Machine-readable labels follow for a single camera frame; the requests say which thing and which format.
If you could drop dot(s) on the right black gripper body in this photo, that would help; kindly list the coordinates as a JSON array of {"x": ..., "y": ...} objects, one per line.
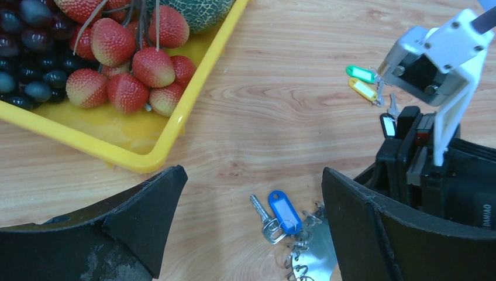
[{"x": 461, "y": 190}]

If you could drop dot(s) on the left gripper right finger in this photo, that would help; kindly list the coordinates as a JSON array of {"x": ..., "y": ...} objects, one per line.
[{"x": 377, "y": 238}]

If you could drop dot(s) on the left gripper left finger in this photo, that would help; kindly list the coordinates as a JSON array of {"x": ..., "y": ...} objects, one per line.
[{"x": 122, "y": 237}]

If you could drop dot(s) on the blue tag key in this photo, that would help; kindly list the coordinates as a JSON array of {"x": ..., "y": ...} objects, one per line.
[{"x": 284, "y": 222}]

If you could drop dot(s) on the black tag key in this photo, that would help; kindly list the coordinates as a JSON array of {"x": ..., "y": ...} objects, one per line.
[{"x": 389, "y": 119}]

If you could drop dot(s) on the yellow plastic tray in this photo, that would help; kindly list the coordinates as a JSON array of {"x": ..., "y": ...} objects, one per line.
[{"x": 138, "y": 142}]

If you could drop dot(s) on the green tag key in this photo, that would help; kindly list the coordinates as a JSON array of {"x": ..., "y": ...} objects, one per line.
[{"x": 367, "y": 75}]

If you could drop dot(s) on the red lychee cluster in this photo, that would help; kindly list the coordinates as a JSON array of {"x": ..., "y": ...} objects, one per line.
[{"x": 130, "y": 41}]

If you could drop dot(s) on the dark purple grape bunch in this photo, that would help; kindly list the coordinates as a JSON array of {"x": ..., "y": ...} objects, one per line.
[{"x": 36, "y": 53}]

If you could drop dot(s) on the green netted melon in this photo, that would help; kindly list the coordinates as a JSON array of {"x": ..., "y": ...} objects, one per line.
[{"x": 201, "y": 15}]

